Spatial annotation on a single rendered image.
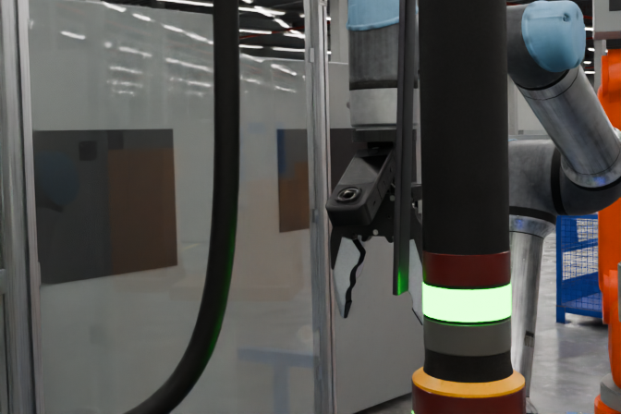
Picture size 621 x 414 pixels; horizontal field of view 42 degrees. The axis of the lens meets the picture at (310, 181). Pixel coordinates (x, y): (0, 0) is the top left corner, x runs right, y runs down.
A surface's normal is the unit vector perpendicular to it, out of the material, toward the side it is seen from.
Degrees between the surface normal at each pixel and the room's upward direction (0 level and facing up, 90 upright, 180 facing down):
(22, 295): 90
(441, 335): 90
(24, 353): 90
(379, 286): 90
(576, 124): 139
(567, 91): 128
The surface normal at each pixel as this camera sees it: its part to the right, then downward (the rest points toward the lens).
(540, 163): -0.51, -0.36
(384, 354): 0.70, 0.02
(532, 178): -0.55, 0.00
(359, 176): -0.31, -0.83
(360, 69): -0.72, 0.05
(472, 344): -0.07, 0.05
